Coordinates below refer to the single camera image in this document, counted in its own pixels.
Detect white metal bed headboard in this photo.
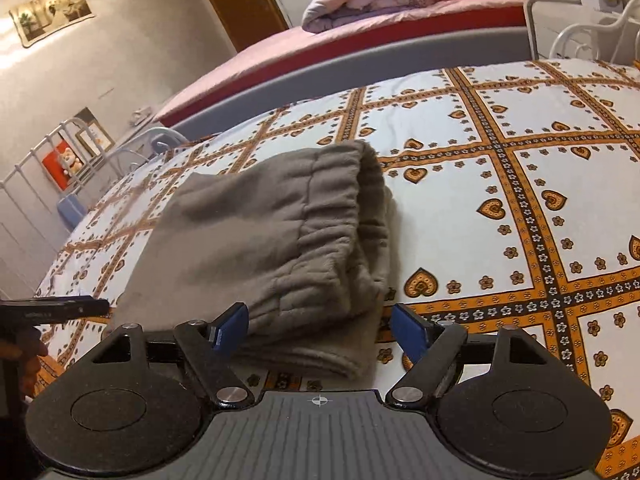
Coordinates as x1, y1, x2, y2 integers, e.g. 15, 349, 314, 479
547, 6, 640, 67

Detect white nightstand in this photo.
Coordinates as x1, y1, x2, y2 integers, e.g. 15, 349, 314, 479
523, 0, 621, 59

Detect wall poster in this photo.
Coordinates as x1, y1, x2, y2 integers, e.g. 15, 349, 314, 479
8, 0, 96, 49

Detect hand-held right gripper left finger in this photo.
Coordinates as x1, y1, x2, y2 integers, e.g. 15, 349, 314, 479
92, 302, 253, 408

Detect bed with pink sheet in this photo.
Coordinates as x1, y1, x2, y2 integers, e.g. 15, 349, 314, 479
152, 0, 534, 142

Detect framed picture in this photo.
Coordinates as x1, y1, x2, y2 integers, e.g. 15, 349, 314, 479
74, 107, 114, 157

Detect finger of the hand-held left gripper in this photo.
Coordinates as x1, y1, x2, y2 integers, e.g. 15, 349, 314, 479
0, 297, 111, 323

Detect person's left hand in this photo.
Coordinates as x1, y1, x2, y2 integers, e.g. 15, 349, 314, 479
19, 326, 50, 397

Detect grey-brown fleece pants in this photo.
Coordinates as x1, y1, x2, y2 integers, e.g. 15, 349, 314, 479
102, 140, 399, 382

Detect blue storage box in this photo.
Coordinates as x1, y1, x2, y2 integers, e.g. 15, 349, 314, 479
57, 194, 92, 227

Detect heart patterned white bedsheet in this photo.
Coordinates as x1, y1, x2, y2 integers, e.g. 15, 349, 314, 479
34, 57, 640, 480

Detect white metal bed frame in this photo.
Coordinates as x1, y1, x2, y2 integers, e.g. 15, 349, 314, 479
0, 117, 190, 266

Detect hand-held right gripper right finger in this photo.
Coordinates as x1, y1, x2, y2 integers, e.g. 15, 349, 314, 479
386, 304, 547, 408

